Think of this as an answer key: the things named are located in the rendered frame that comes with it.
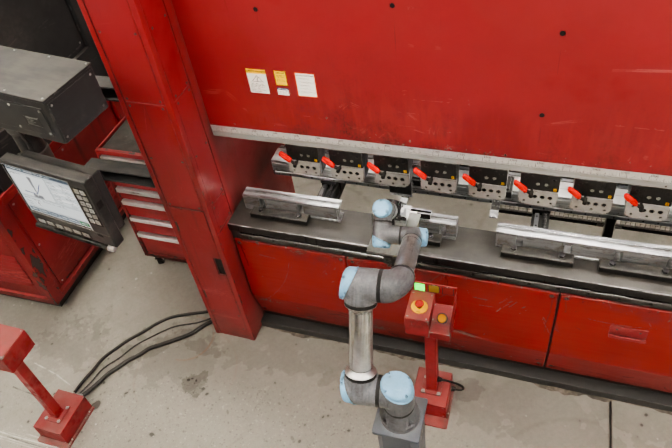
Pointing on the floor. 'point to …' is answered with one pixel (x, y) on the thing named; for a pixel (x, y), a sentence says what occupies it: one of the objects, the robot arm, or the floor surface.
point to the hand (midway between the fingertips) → (397, 219)
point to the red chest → (140, 199)
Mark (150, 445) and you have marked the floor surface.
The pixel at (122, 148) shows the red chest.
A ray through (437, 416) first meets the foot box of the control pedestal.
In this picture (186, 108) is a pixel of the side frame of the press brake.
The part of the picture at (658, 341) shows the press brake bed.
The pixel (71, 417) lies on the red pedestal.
